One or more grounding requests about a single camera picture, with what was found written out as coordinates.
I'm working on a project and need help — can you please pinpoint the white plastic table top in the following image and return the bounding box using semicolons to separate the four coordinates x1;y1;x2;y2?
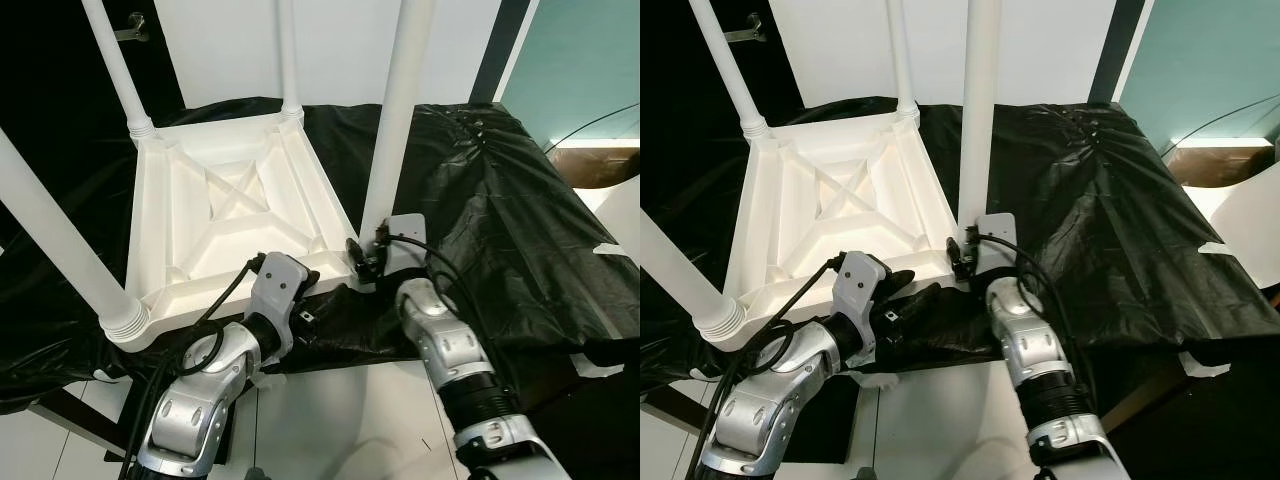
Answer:
105;110;379;353
722;108;976;346

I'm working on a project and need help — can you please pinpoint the white plastic table leg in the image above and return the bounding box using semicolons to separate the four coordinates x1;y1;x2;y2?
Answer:
688;0;771;141
640;210;746;343
958;0;1003;236
0;130;151;346
360;0;436;236
80;0;158;141
275;0;306;123
885;0;921;123

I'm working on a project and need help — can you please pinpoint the black plastic sheet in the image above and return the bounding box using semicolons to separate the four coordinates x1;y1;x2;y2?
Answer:
640;98;1280;391
0;98;641;411

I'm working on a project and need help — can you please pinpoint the brown cardboard box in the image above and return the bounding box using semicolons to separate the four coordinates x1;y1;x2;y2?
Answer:
555;148;641;189
1165;148;1276;189

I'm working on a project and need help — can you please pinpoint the white curved furniture panel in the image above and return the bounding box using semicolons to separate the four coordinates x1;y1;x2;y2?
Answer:
580;175;641;261
1185;175;1280;276

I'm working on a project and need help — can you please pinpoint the black door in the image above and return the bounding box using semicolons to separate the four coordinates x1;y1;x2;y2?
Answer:
640;0;806;221
0;0;186;241

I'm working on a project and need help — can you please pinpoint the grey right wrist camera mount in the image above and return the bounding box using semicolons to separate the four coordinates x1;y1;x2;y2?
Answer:
385;213;429;273
975;213;1019;276

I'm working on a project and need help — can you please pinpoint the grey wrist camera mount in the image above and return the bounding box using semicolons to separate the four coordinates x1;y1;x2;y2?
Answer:
385;213;429;273
975;213;1019;276
835;250;891;346
248;253;313;346

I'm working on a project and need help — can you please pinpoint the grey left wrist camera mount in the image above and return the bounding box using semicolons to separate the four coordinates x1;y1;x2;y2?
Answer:
248;253;313;346
835;250;891;346

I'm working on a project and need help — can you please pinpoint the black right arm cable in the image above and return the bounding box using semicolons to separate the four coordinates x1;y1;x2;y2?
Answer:
965;232;1096;401
375;232;521;401

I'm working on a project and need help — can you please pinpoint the dark grey window frame post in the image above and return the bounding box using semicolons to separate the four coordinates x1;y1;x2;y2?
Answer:
470;0;541;103
1090;0;1151;103

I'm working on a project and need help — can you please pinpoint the thin black wall cable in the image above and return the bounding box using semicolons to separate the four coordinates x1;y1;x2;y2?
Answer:
545;100;641;156
1160;92;1280;159

